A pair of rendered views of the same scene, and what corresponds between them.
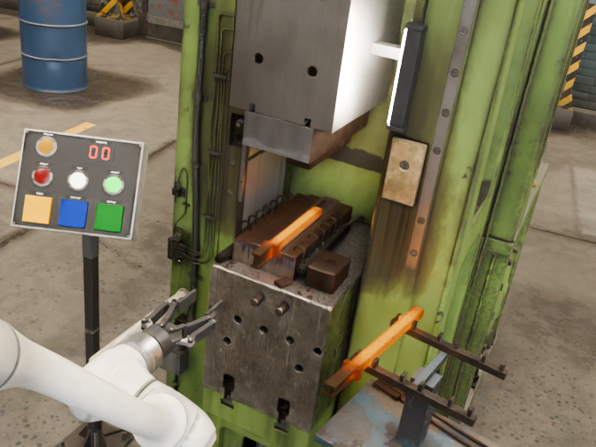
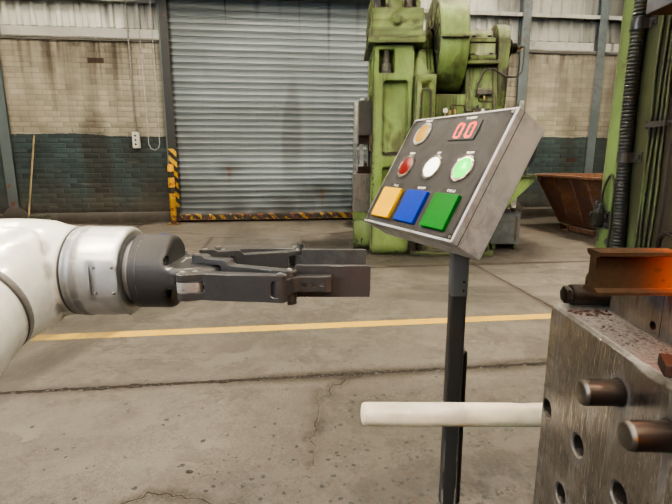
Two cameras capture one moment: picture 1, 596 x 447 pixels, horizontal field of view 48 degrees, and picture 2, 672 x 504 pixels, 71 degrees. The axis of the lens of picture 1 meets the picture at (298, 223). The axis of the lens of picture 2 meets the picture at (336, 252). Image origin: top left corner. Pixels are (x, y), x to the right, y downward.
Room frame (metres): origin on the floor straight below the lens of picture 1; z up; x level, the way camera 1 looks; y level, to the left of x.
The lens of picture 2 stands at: (1.14, -0.23, 1.11)
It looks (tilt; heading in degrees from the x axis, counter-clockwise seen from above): 11 degrees down; 68
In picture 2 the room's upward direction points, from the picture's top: straight up
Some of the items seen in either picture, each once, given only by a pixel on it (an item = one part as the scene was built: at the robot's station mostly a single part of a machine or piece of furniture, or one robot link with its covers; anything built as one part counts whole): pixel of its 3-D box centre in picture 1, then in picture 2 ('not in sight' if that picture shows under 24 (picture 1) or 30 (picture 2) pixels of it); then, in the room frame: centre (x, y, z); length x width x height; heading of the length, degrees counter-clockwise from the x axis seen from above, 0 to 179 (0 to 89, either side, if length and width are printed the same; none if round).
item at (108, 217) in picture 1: (109, 217); (441, 212); (1.67, 0.53, 1.01); 0.07 x 0.05 x 0.07; 92
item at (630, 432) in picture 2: (281, 309); (647, 435); (1.53, 0.01, 0.87); 0.04 x 0.03 x 0.03; 157
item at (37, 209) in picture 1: (37, 209); (388, 203); (1.66, 0.73, 1.01); 0.07 x 0.05 x 0.07; 92
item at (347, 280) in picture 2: (214, 311); (332, 280); (1.29, 0.17, 1.00); 0.07 x 0.01 x 0.03; 157
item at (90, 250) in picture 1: (91, 324); (452, 397); (1.79, 0.63, 0.54); 0.04 x 0.04 x 1.08; 67
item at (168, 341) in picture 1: (160, 338); (185, 270); (1.17, 0.26, 1.00); 0.09 x 0.08 x 0.07; 157
